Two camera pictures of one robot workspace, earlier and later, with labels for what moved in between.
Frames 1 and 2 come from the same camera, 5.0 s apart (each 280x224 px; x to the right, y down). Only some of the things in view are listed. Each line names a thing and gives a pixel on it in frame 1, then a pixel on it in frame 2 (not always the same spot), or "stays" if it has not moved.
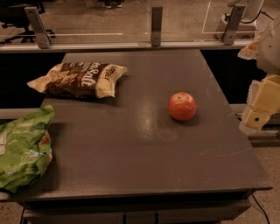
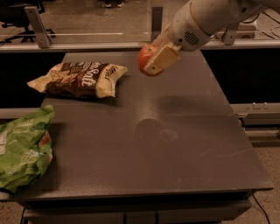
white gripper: [269, 55] → [184, 28]
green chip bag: [25, 150] stays
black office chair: [12, 12] stays
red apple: [182, 106] → [145, 56]
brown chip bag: [74, 80] stays
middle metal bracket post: [156, 31] stays
